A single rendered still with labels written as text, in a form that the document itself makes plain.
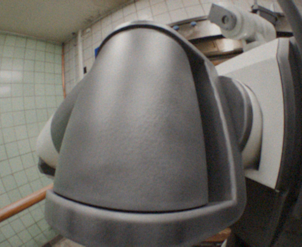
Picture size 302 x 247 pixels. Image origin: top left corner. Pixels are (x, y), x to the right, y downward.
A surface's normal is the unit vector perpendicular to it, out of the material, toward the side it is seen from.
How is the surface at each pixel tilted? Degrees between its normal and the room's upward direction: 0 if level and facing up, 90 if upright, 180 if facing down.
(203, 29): 90
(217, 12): 90
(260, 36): 90
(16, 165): 90
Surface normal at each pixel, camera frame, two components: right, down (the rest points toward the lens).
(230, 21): -0.96, 0.18
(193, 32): -0.37, 0.14
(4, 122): 0.91, -0.12
